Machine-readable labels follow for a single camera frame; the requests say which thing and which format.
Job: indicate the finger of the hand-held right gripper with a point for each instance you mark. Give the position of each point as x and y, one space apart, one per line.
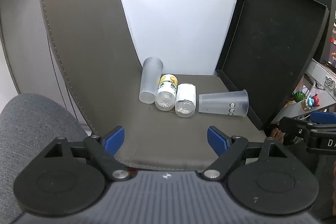
296 126
323 117

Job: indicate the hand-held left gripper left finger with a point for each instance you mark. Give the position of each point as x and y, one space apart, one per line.
113 140

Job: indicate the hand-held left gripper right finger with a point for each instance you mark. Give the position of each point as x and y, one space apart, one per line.
216 140

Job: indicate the frosted plastic cup with print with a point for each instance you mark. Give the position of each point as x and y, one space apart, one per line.
223 104

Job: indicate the plain frosted plastic cup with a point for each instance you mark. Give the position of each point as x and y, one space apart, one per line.
150 79

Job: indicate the blue figurine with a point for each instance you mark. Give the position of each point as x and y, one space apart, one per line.
311 102

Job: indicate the person's bare foot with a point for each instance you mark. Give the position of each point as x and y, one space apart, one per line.
277 134

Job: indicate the watermelon toy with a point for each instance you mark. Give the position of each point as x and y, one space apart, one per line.
299 96

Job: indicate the white shelf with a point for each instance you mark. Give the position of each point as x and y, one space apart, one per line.
321 82

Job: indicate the white label plastic bottle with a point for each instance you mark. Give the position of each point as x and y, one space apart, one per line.
185 102

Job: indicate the yellow label plastic bottle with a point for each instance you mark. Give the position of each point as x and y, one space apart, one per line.
166 95

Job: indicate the black tray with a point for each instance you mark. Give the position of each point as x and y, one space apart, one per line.
273 50

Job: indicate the brown leather mat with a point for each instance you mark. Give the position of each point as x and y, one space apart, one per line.
99 56

